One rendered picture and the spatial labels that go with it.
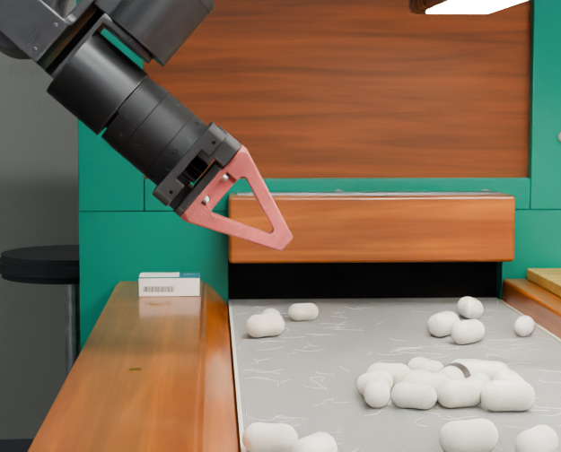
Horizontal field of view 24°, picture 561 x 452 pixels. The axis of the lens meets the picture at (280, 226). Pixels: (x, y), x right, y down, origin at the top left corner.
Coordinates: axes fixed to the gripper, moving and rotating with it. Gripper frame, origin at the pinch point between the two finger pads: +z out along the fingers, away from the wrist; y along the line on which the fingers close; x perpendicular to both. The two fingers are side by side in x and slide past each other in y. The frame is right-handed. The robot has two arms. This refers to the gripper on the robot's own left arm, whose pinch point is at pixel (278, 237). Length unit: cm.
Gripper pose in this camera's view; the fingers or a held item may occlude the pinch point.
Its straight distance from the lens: 95.5
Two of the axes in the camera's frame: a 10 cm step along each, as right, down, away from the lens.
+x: -6.5, 7.6, 0.3
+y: -0.6, -0.9, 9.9
